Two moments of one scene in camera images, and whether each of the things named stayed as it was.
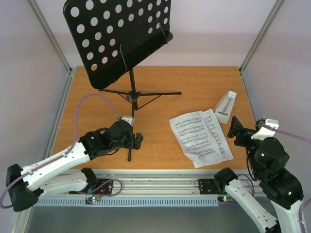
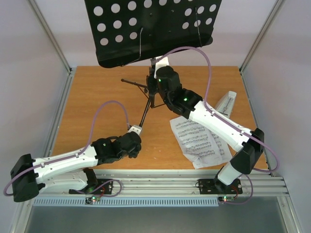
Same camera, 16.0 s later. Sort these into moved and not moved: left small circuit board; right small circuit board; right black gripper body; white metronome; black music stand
Moved: right black gripper body; black music stand
Not moved: white metronome; right small circuit board; left small circuit board
